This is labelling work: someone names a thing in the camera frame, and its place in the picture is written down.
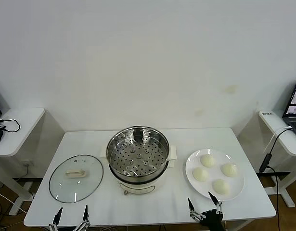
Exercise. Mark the white side table with label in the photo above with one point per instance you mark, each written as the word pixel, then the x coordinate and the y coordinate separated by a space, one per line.
pixel 292 146

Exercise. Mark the white round plate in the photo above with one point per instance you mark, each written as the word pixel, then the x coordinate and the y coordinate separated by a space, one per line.
pixel 236 185

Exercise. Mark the white electric cooker pot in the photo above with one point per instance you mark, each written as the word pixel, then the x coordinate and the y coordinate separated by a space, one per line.
pixel 138 186

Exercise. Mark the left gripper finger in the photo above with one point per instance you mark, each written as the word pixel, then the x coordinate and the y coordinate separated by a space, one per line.
pixel 56 217
pixel 85 215

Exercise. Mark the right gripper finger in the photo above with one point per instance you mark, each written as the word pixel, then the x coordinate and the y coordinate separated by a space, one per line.
pixel 214 198
pixel 191 205

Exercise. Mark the white steamed baozi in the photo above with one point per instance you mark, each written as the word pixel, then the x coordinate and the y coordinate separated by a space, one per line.
pixel 200 174
pixel 229 169
pixel 221 186
pixel 208 160

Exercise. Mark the stainless steel steamer basket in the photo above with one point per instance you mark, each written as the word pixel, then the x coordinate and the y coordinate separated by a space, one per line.
pixel 138 154

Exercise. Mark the white side table with mouse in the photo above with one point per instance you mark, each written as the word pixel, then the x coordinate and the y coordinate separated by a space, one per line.
pixel 22 125

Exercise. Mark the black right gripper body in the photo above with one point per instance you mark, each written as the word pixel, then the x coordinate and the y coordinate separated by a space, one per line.
pixel 212 221

